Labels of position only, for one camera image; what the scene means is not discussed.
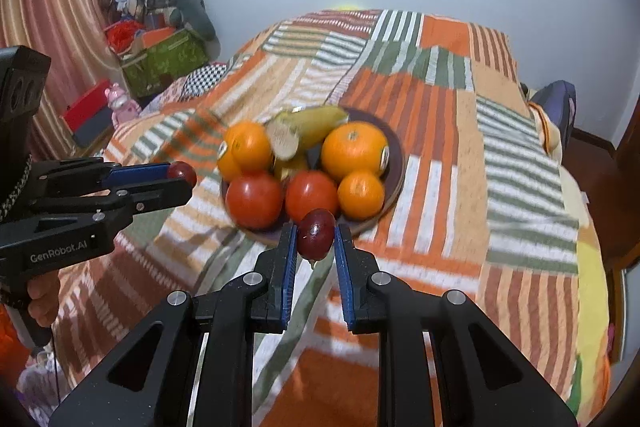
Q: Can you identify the striped patchwork blanket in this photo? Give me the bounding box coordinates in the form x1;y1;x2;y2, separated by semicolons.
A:
52;9;597;427

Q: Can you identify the striped pink curtain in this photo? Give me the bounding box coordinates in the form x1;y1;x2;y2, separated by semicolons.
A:
0;0;122;160

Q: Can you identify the pink toy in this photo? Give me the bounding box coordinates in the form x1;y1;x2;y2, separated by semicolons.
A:
105;82;142;126

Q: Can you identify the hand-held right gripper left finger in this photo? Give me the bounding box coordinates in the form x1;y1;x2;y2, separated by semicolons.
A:
47;222;300;427

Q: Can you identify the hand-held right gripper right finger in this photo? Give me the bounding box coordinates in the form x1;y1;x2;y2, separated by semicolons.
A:
333;223;579;427

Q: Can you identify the dark red plum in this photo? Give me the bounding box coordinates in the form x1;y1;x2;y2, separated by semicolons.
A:
298;208;337;259
167;160;199;188

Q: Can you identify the blue backpack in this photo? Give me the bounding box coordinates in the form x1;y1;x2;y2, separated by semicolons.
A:
527;80;577;154

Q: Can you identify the yellow bed sheet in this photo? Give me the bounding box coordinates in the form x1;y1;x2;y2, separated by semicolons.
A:
555;97;613;423

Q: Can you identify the black white checkered cloth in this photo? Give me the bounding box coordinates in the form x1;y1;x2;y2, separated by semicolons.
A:
179;62;232;101

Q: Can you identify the purple plate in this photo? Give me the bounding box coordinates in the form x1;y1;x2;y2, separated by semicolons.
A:
219;106;406;249

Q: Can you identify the red plastic bag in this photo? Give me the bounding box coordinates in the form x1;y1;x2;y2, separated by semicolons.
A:
104;20;146;54

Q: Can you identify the red tomato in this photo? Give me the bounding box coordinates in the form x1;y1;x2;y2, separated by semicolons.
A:
284;170;340;225
225;172;284;230

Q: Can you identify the green storage box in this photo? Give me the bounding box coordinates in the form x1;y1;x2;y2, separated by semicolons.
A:
119;29;209;98

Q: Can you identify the small orange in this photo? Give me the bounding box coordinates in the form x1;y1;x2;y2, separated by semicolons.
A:
337;170;386;222
216;141;244;183

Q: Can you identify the red box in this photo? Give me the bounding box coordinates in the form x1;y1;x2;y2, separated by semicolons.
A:
62;80;114;148

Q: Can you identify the orange box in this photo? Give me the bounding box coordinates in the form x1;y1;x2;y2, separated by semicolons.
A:
132;26;177;54

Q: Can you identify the grey plush pillow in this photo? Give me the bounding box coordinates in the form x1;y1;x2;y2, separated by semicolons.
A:
149;0;219;41

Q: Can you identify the large orange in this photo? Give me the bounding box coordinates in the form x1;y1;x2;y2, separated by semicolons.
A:
226;120;274;173
320;121;391;180

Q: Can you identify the person's left hand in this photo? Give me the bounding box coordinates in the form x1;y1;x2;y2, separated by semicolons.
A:
27;272;55;329

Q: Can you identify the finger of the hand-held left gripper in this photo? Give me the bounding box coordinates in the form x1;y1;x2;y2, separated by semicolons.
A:
31;159;174;198
30;179;195;234

